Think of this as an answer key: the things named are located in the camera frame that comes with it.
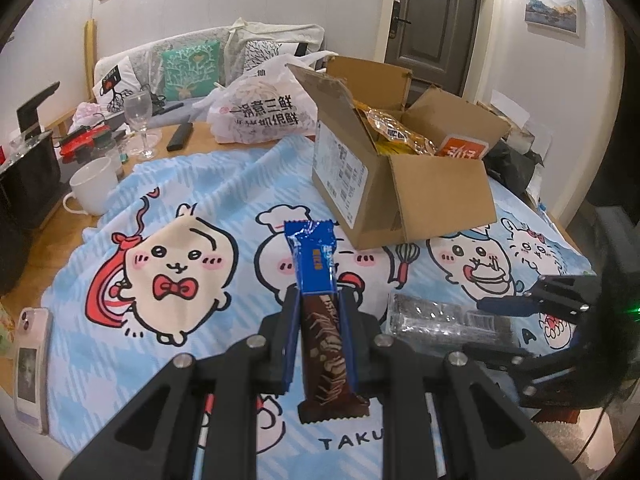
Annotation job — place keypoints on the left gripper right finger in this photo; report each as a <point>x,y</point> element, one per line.
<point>442,417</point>

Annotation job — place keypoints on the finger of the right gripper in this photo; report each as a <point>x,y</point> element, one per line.
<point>509,305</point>
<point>507,359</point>

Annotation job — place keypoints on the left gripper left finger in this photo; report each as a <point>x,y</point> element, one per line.
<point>197,417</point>

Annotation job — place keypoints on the clear dark snack bar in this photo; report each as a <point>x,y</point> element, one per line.
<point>435,326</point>

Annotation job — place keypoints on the orange white snack bag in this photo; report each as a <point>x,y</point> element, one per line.
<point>456,146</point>

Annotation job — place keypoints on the yellow snack packet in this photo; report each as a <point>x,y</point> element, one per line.
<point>417,145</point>

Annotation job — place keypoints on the blue brown chocolate bar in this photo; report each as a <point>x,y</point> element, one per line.
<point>326,346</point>

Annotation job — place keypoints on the orange chicken snack pack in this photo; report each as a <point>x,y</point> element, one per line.
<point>379,123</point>

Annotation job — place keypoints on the black bag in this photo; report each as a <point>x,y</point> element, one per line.
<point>510,168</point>

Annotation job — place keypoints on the blue cartoon tablecloth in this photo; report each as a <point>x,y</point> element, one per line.
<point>191,255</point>

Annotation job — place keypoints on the brown cardboard box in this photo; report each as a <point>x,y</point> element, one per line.
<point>392,199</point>

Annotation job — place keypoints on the pink smartphone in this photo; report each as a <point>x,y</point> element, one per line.
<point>30,368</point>

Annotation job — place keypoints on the white ceramic mug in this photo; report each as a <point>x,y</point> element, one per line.
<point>90,187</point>

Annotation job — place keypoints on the black remote control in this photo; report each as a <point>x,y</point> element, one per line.
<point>180,138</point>

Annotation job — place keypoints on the red black tool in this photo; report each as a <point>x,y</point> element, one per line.
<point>86,137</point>

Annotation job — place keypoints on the dark grey door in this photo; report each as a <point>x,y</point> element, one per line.
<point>434,39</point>

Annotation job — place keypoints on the white plastic shopping bag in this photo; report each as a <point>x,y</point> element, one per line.
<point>265,104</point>

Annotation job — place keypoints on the clear wine glass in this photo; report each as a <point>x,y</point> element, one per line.
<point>138,110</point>

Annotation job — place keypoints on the white printed cushion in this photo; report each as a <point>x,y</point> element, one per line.
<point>119,82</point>

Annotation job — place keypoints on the teal patterned cushion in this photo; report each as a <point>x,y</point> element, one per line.
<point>191,72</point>

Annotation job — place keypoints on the white sofa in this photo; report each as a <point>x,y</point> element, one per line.
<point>243,45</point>

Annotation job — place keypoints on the landscape wall picture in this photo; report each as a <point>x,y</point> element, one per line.
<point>562,15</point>

